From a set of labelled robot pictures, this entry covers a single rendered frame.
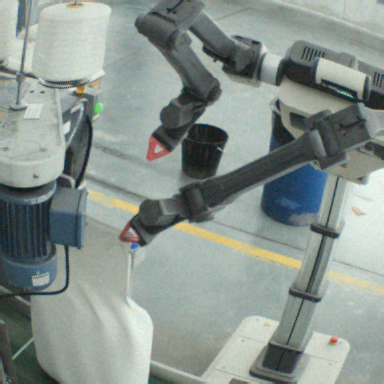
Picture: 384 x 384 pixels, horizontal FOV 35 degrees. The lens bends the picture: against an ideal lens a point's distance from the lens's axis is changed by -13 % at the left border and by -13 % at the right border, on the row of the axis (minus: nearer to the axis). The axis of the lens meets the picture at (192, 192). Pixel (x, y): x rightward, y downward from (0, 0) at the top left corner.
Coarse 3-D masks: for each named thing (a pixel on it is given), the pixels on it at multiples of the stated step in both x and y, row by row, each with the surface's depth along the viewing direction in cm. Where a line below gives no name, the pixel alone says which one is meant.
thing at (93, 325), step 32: (96, 224) 169; (64, 256) 179; (96, 256) 173; (128, 256) 169; (96, 288) 178; (128, 288) 174; (32, 320) 192; (64, 320) 181; (96, 320) 175; (128, 320) 174; (64, 352) 188; (96, 352) 180; (128, 352) 177
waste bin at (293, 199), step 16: (272, 112) 379; (272, 128) 379; (272, 144) 382; (288, 176) 377; (304, 176) 374; (320, 176) 376; (272, 192) 389; (288, 192) 381; (304, 192) 379; (320, 192) 384; (272, 208) 393; (288, 208) 386; (304, 208) 385; (288, 224) 391; (304, 224) 392
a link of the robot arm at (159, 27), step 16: (176, 0) 126; (192, 0) 126; (144, 16) 125; (160, 16) 125; (176, 16) 124; (192, 16) 126; (208, 16) 136; (144, 32) 126; (160, 32) 124; (192, 32) 140; (208, 32) 141; (224, 32) 149; (208, 48) 156; (224, 48) 153; (240, 48) 155; (240, 64) 161
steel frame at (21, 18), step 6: (18, 0) 694; (24, 0) 691; (36, 0) 691; (18, 6) 698; (24, 6) 694; (36, 6) 697; (18, 12) 702; (24, 12) 698; (36, 12) 704; (18, 18) 705; (24, 18) 702; (18, 24) 709; (24, 24) 692; (30, 24) 703; (18, 30) 698
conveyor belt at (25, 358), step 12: (0, 300) 235; (0, 312) 228; (12, 312) 230; (12, 324) 224; (24, 324) 226; (12, 336) 218; (24, 336) 219; (12, 348) 211; (24, 348) 213; (24, 360) 207; (36, 360) 209; (24, 372) 201; (36, 372) 203
